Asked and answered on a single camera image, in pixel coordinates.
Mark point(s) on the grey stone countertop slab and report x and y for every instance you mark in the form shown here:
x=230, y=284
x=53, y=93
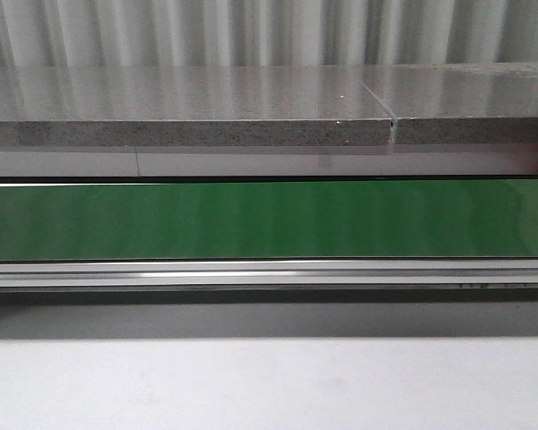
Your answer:
x=152, y=106

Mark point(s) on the green conveyor belt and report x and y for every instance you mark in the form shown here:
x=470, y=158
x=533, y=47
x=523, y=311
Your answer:
x=263, y=220

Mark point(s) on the white base panel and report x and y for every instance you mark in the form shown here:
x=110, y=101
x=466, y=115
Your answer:
x=390, y=160

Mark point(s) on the white pleated curtain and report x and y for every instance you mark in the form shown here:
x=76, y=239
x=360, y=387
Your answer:
x=228, y=33

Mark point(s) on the aluminium conveyor side rail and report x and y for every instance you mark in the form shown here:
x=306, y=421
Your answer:
x=268, y=275

